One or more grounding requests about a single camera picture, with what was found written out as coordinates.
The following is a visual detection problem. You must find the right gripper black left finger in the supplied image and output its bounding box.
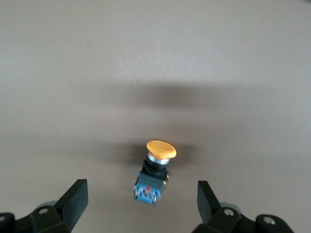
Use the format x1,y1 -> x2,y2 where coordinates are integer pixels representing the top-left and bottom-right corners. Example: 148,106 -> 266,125
0,179 -> 88,233

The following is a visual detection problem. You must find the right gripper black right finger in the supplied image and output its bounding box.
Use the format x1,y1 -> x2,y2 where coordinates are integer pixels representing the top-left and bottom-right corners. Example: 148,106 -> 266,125
191,180 -> 295,233

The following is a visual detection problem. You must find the orange mushroom push button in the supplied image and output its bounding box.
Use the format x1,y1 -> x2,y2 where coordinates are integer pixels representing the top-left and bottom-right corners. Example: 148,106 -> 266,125
133,139 -> 178,207

